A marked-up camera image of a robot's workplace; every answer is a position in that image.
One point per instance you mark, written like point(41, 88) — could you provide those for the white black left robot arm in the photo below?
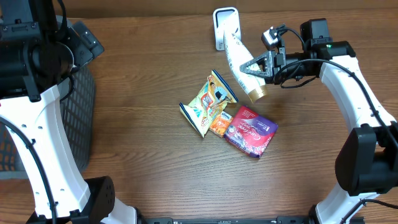
point(38, 52)

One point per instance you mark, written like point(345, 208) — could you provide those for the orange tissue packet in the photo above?
point(221, 123)

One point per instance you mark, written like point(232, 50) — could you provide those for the gray plastic shopping basket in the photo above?
point(77, 117)

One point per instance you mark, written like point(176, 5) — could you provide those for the white barcode scanner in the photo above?
point(219, 17)

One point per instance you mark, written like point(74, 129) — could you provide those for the red purple pad package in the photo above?
point(250, 132)

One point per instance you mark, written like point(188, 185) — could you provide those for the yellow snack bag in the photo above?
point(210, 101)

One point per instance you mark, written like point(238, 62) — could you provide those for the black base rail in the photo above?
point(278, 220)

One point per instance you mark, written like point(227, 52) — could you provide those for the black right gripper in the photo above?
point(273, 61)

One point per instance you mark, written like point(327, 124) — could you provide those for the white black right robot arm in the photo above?
point(366, 166)

